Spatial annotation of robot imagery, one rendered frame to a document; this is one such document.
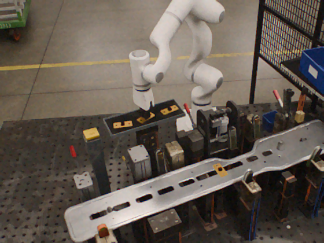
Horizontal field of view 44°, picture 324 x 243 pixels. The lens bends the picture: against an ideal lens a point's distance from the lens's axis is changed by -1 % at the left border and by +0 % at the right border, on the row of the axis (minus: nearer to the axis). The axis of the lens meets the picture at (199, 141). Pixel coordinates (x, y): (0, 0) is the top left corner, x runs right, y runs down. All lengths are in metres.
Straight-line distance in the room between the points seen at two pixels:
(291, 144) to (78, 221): 1.06
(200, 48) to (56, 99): 2.46
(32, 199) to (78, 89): 2.22
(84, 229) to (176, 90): 2.67
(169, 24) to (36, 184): 1.18
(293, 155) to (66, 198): 1.20
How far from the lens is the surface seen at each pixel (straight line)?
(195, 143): 1.90
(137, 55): 1.70
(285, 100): 2.05
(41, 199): 2.29
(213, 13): 1.89
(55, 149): 2.55
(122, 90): 4.21
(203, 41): 2.02
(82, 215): 1.75
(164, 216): 1.65
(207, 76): 2.12
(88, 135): 1.86
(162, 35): 1.75
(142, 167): 1.79
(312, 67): 2.43
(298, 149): 2.02
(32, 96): 4.40
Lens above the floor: 2.33
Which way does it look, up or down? 42 degrees down
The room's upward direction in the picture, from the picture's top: straight up
